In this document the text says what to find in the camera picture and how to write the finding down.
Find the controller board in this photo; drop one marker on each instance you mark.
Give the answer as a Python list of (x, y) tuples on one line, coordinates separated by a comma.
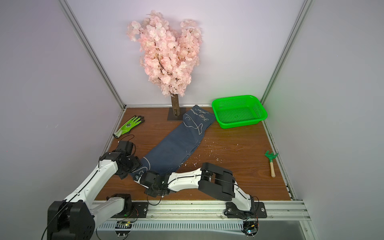
[(250, 228), (123, 229)]

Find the green plastic basket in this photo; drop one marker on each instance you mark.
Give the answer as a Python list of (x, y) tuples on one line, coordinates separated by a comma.
[(238, 111)]

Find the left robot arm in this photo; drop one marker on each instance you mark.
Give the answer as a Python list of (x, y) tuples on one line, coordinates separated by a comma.
[(74, 218)]

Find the aluminium front rail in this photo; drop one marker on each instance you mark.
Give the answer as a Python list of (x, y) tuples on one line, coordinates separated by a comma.
[(213, 210)]

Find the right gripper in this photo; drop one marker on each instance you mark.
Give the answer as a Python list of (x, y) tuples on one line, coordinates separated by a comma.
[(143, 178)]

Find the pink cherry blossom tree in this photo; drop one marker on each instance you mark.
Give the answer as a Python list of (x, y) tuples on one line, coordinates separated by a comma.
[(169, 55)]

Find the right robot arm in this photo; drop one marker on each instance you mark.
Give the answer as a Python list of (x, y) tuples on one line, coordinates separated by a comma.
[(214, 181)]

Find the aluminium frame corner post left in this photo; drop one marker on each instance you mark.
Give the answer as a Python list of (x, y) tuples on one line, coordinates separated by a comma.
[(68, 12)]

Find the aluminium frame corner post right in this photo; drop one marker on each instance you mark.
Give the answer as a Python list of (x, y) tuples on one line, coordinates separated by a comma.
[(287, 47)]

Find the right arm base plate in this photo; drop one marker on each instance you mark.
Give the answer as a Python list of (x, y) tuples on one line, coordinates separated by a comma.
[(257, 210)]

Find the green toy rake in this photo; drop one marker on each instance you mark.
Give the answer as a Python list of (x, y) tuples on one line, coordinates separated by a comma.
[(271, 156)]

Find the blue fish-print pillowcase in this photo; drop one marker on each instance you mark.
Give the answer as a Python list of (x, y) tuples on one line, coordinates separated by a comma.
[(175, 149)]

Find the aluminium frame corner post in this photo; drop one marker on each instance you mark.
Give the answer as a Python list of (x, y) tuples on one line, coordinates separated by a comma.
[(287, 47), (68, 12)]

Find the right controller board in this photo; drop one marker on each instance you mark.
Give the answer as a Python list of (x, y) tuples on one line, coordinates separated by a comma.
[(250, 228)]

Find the left controller board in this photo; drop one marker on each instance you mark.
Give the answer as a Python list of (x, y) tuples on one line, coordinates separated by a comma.
[(123, 229)]

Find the green black work glove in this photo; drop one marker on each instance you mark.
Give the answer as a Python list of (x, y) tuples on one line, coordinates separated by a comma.
[(128, 126)]

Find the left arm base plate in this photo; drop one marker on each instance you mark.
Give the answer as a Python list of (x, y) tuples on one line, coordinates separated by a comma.
[(136, 210)]

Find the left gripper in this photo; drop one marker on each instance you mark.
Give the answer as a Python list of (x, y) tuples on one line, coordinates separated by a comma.
[(137, 164)]

